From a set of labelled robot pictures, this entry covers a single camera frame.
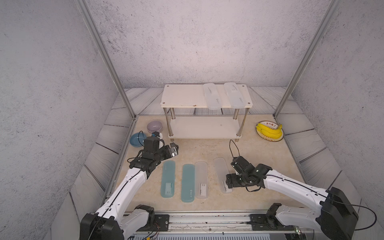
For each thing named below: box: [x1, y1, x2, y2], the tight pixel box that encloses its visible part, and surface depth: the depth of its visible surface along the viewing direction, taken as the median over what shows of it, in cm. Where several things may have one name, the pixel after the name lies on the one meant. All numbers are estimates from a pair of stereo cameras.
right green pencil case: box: [181, 164, 195, 203], surface depth 87 cm
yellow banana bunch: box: [256, 123, 282, 139], surface depth 106 cm
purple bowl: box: [146, 119, 164, 133], surface depth 112 cm
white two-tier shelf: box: [160, 84, 253, 142], surface depth 92 cm
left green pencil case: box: [161, 160, 176, 198], surface depth 90 cm
